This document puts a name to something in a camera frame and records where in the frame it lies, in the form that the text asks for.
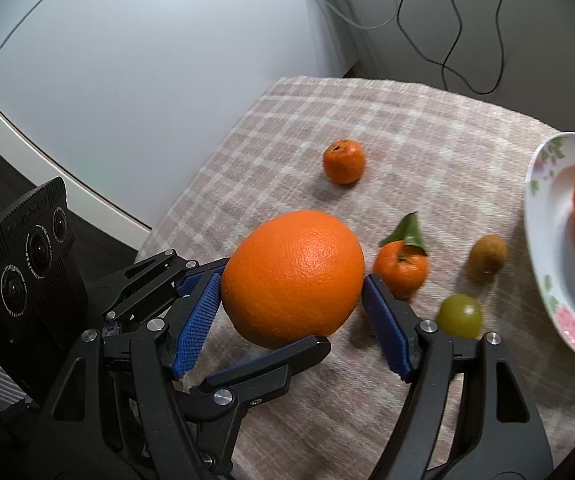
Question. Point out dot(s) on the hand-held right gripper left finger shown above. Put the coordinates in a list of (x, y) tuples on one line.
[(197, 325)]

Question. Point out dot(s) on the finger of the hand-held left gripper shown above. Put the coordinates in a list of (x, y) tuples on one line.
[(190, 284), (292, 355)]

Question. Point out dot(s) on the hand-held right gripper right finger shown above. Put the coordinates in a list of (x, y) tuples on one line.
[(385, 330)]

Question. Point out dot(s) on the mandarin with green leaf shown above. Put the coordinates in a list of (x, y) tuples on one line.
[(401, 272)]

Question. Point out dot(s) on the large oval orange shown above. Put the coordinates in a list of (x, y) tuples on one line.
[(292, 280)]

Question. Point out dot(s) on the green grape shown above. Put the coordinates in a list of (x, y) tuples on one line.
[(460, 316)]

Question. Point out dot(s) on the small brown kiwi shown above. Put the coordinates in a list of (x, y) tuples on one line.
[(487, 257)]

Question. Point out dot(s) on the small leafless mandarin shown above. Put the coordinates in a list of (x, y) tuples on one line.
[(344, 161)]

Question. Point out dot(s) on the white floral plate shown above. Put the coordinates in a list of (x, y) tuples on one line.
[(552, 240)]

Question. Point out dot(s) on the beige checked tablecloth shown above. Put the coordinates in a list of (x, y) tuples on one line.
[(277, 150)]

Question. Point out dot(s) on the white furniture panel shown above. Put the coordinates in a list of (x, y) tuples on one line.
[(532, 20)]

